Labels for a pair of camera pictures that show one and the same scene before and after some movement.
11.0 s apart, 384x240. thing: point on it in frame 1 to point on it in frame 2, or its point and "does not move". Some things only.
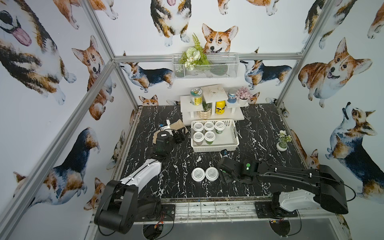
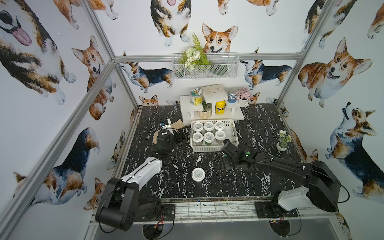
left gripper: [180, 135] does not move
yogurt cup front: [209, 137] does not move
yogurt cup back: [198, 137] does not move
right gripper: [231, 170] to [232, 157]
